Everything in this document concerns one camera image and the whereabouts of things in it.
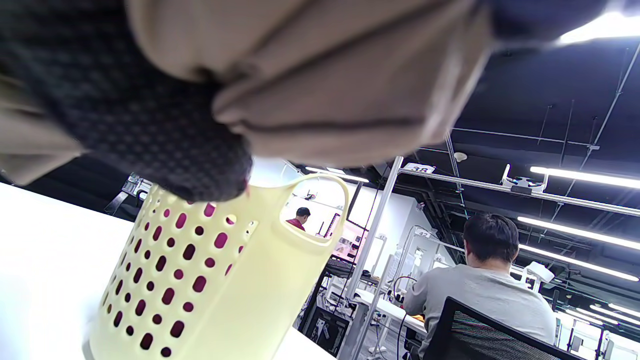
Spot person's right hand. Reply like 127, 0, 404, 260
0, 0, 613, 203

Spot ceiling light bars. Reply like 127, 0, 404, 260
305, 10, 640, 326

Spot black office chair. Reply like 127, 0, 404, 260
424, 296, 586, 360

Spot pink and white machine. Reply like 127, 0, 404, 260
332, 220, 371, 263

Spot black computer tower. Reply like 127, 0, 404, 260
302, 305, 351, 357

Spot yellow perforated plastic basket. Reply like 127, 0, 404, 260
82, 174, 351, 360

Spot tan shorts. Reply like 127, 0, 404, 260
0, 0, 496, 187

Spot white device on frame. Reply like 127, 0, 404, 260
501, 165, 548, 195

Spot grey metal frame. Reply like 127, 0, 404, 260
345, 156, 640, 360

